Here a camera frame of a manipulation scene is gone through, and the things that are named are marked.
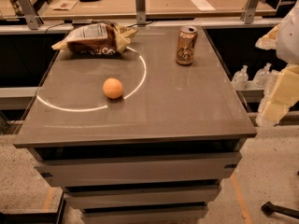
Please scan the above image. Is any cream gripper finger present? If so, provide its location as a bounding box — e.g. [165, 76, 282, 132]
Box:
[255, 24, 279, 50]
[256, 63, 299, 127]

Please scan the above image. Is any brown chip bag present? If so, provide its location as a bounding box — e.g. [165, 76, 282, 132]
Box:
[51, 21, 137, 56]

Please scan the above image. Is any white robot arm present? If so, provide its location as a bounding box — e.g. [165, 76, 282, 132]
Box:
[255, 0, 299, 127]

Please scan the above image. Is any orange soda can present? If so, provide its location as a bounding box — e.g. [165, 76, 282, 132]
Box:
[176, 25, 198, 65]

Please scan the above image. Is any clear plastic bottle right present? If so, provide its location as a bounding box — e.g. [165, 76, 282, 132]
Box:
[252, 63, 271, 88]

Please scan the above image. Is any clear plastic bottle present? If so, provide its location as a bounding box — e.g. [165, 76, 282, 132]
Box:
[232, 65, 249, 91]
[252, 63, 271, 88]

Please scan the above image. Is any clear plastic bottle left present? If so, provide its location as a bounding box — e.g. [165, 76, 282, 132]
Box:
[232, 65, 249, 91]

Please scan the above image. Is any white paper note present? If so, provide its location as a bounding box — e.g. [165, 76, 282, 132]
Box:
[192, 0, 215, 12]

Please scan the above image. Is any black chair base leg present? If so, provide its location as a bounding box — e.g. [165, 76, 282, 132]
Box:
[261, 202, 299, 219]

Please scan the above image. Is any grey drawer cabinet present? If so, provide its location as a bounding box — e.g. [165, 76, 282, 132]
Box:
[15, 27, 256, 224]

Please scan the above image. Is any orange fruit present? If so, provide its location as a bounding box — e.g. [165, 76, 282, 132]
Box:
[103, 78, 123, 99]

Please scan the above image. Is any paper card on desk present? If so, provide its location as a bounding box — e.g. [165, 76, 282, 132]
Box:
[50, 0, 77, 11]

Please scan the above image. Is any metal bracket centre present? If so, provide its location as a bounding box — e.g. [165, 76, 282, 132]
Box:
[135, 0, 146, 26]

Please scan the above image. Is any metal bracket left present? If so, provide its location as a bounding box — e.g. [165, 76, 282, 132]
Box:
[18, 0, 40, 30]

